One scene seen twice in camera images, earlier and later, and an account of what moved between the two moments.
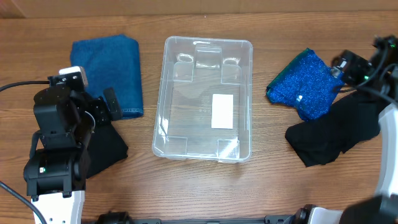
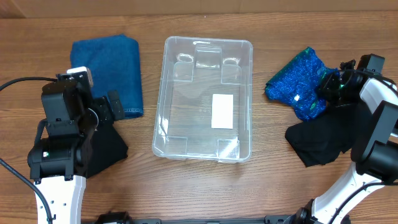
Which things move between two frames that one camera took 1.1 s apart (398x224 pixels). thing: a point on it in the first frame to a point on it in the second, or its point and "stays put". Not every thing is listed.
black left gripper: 103,116 stays put
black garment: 352,118 stays put
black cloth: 106,147 stays put
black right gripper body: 354,73 to 336,91
